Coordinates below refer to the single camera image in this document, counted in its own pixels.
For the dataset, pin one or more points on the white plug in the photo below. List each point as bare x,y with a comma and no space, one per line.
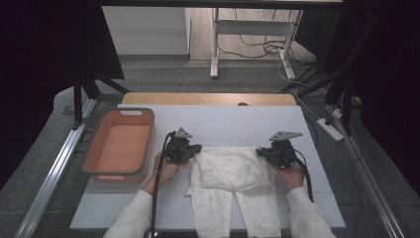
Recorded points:
336,113

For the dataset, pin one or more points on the white desk frame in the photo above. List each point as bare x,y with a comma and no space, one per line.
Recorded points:
252,27

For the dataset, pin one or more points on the aluminium floor rail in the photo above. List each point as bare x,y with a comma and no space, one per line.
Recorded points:
373,185
56,168

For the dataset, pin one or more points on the white table mat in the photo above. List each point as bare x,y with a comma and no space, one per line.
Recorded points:
270,114

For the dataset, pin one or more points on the black metal stand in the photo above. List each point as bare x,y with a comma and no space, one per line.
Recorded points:
347,112
78,105

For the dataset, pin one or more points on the person's right hand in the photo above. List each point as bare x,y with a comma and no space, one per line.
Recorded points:
292,177

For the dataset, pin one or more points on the person's left hand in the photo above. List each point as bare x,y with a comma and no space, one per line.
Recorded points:
165,175

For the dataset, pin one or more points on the black curtain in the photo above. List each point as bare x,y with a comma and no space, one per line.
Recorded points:
389,82
39,49

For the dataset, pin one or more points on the orange basket with grey rim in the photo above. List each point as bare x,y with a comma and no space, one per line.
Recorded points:
119,148

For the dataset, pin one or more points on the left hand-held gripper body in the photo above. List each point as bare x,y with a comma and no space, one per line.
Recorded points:
178,150

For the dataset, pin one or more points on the white power strip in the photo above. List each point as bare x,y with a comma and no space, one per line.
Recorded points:
330,130

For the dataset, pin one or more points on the white baby romper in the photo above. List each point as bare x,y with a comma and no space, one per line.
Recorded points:
231,168

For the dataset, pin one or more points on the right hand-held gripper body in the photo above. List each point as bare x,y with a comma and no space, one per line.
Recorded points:
282,153

